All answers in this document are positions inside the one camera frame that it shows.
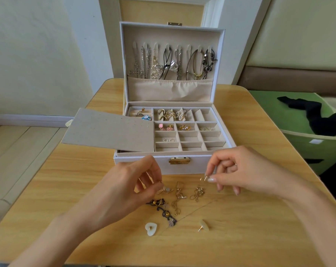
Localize person's right hand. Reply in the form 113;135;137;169
205;145;291;198

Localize person's left hand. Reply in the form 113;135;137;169
73;155;164;228

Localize small earrings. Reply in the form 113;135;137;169
145;181;210;238

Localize beige earring panel flap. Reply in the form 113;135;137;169
61;108;156;153

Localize white jewelry box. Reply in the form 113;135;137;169
113;22;237;176

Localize brown cord bead necklace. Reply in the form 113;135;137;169
185;48;204;80

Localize square pendant cord necklace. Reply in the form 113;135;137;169
202;47;218;79

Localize silver cross pendant necklace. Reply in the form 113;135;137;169
130;43;143;79

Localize silver link chain necklace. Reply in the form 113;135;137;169
176;46;183;80

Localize slim silver rope chain necklace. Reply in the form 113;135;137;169
142;44;150;79

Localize bow pendant cord necklace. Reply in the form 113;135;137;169
158;45;179;80

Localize person's right forearm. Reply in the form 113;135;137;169
279;175;336;267

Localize black cloth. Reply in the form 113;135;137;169
277;96;336;137

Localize beige padded wall panel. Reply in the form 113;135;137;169
237;0;336;98

